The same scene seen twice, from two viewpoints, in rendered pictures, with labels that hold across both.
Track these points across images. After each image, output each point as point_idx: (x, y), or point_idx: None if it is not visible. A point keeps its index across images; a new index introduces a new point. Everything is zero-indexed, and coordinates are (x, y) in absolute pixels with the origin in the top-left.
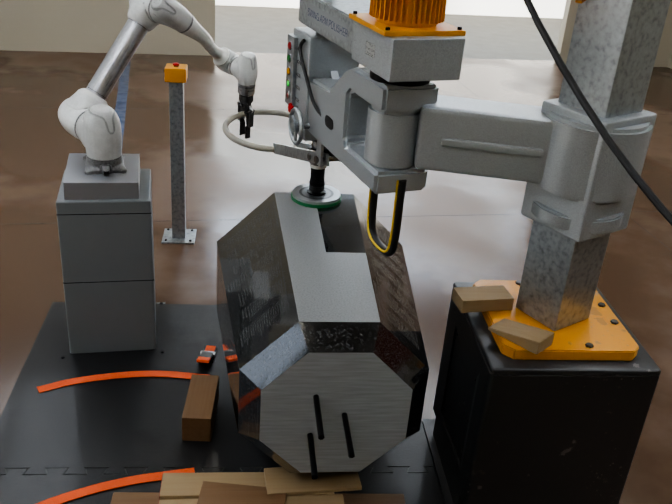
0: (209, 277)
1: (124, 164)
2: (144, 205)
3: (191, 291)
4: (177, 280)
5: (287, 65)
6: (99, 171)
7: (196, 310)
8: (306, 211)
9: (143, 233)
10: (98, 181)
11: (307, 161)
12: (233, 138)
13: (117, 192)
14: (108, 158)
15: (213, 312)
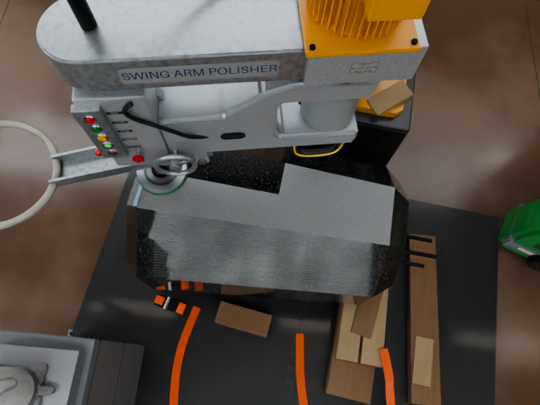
0: (34, 280)
1: (22, 365)
2: (96, 346)
3: (55, 301)
4: (29, 312)
5: (92, 135)
6: (40, 398)
7: (93, 302)
8: (191, 188)
9: (107, 349)
10: (64, 400)
11: (159, 165)
12: (14, 223)
13: (78, 377)
14: (33, 386)
15: (101, 288)
